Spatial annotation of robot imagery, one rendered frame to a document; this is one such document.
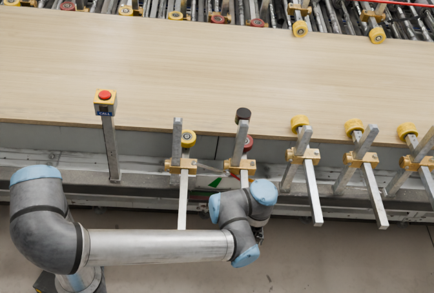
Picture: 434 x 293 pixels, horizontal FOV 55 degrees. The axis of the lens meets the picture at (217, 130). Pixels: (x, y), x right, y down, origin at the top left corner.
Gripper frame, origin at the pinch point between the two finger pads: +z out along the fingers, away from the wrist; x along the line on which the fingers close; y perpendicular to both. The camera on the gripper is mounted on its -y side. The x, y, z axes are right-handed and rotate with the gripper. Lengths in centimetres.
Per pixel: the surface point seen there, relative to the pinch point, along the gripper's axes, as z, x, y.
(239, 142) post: -20.6, -4.7, -30.0
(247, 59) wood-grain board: -9, 4, -97
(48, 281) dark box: 70, -90, -8
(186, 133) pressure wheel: -8, -25, -44
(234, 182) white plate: 6.6, -3.1, -29.8
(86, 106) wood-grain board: -8, -71, -56
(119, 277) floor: 82, -56, -16
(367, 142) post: -26, 46, -30
